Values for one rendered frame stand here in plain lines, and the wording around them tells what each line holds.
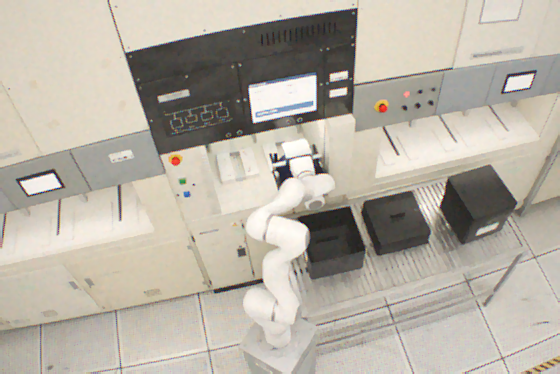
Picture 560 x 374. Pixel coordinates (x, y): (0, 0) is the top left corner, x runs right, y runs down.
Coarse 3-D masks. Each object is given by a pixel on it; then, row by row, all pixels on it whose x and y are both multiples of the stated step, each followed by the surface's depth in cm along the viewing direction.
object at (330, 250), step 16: (304, 224) 242; (320, 224) 246; (336, 224) 249; (352, 224) 240; (320, 240) 243; (336, 240) 245; (352, 240) 245; (304, 256) 239; (320, 256) 240; (336, 256) 239; (352, 256) 223; (320, 272) 229; (336, 272) 233
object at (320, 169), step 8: (288, 144) 221; (296, 144) 221; (304, 144) 221; (312, 144) 234; (288, 152) 218; (296, 152) 218; (304, 152) 217; (312, 152) 237; (272, 160) 229; (320, 160) 227; (320, 168) 226; (280, 184) 221
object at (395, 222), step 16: (368, 208) 245; (384, 208) 245; (400, 208) 244; (416, 208) 243; (368, 224) 247; (384, 224) 239; (400, 224) 238; (416, 224) 237; (384, 240) 233; (400, 240) 232; (416, 240) 236
